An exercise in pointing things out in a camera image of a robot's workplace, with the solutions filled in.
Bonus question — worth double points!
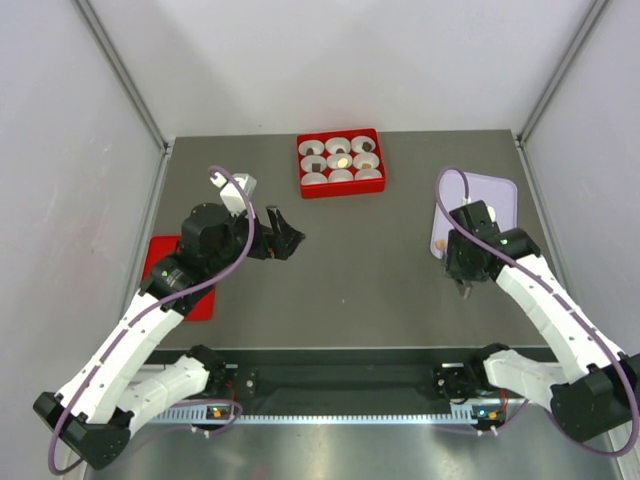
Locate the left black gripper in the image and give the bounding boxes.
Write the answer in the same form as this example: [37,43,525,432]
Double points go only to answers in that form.
[208,202,305,274]

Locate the metal tongs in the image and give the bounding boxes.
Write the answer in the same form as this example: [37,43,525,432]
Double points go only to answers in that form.
[455,279,473,299]

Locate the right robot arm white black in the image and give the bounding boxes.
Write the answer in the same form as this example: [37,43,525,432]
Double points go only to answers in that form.
[444,201,639,443]

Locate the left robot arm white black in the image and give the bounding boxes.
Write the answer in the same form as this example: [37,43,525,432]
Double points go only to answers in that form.
[33,203,305,470]

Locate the red chocolate box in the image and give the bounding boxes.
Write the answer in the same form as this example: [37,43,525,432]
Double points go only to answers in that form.
[296,128,387,200]

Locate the white paper cup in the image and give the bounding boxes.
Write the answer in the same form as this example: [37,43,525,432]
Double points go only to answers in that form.
[351,135,376,154]
[354,168,383,180]
[300,155,327,173]
[326,153,353,170]
[328,169,354,183]
[298,140,324,156]
[301,172,328,186]
[352,152,380,170]
[325,137,351,155]

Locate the lilac plastic tray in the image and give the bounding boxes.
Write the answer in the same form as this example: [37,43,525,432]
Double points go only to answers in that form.
[430,171,518,260]

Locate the red box lid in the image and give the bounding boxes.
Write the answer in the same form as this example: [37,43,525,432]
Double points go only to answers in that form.
[141,235,215,322]

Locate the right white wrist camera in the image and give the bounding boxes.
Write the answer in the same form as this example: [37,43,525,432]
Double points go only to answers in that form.
[462,200,495,229]

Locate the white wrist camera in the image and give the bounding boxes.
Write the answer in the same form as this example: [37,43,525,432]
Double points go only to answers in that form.
[462,200,495,229]
[210,173,257,216]

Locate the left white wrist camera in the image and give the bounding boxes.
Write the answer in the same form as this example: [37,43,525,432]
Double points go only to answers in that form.
[210,173,257,216]

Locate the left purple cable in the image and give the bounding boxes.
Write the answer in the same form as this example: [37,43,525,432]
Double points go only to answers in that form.
[47,164,258,476]

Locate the purple cable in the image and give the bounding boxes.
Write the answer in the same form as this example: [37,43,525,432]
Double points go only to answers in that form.
[47,164,258,476]
[434,166,640,458]

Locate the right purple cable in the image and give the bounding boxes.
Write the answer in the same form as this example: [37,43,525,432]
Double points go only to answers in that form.
[434,166,640,458]

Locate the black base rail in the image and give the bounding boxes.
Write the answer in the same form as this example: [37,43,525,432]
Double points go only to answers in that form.
[198,347,500,417]

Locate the aluminium frame profile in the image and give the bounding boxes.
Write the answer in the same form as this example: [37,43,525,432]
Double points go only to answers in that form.
[69,0,174,156]

